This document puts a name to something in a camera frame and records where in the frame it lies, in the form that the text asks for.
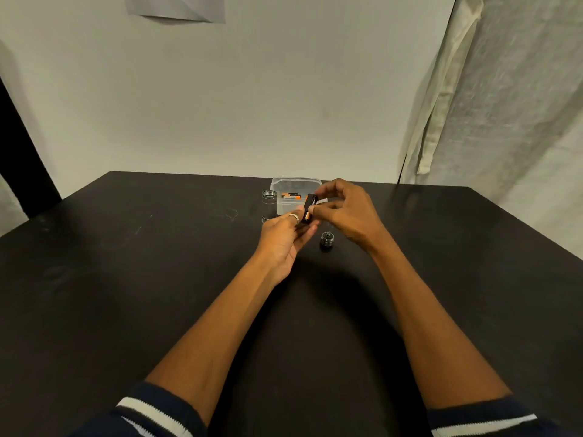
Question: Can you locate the person's left hand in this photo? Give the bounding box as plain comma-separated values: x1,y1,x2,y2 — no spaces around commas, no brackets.
254,208,321,285

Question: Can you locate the black battery holder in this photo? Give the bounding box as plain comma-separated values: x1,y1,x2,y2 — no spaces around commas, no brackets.
298,193,319,226

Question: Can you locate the person's left forearm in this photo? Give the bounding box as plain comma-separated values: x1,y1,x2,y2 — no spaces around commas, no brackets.
145,254,283,427

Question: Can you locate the clear plastic container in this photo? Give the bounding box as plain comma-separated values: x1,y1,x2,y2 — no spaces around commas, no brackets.
270,177,323,216

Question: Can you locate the person's right forearm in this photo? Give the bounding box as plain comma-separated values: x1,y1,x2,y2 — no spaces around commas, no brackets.
369,236,512,410

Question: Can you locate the grey paper sheet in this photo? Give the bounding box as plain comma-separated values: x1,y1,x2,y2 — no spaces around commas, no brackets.
123,0,227,24

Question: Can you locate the person's right hand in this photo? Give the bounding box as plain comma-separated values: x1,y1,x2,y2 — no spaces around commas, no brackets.
307,178,388,256

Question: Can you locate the black door frame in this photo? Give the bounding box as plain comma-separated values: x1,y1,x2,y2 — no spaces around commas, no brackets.
0,76,63,220

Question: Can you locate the white curtain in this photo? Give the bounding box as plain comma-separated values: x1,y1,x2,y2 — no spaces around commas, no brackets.
398,0,583,260

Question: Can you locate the navy striped sweater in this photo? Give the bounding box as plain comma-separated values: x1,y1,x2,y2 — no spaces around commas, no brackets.
72,382,565,437

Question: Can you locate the grey metal flashlight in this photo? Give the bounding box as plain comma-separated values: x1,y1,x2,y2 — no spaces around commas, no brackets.
261,189,278,223

